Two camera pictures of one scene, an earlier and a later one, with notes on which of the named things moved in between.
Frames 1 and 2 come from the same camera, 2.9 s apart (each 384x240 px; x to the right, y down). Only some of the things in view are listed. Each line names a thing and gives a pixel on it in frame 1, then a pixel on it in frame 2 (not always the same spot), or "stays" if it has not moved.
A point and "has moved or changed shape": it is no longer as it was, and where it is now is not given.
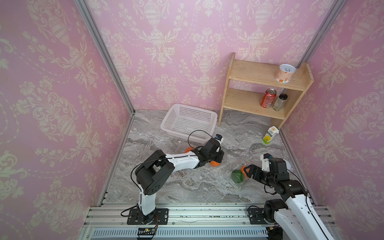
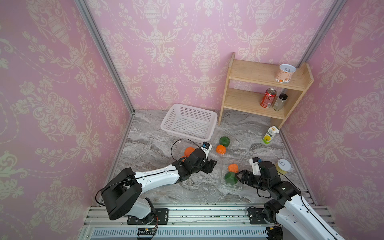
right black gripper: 257,172 → 245,174
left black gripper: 221,154 → 210,166
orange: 243,171 has moved or changed shape
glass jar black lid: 280,102 stays
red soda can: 268,98 stays
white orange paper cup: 285,73 stays
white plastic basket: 190,123 stays
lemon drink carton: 270,134 stays
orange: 188,149 stays
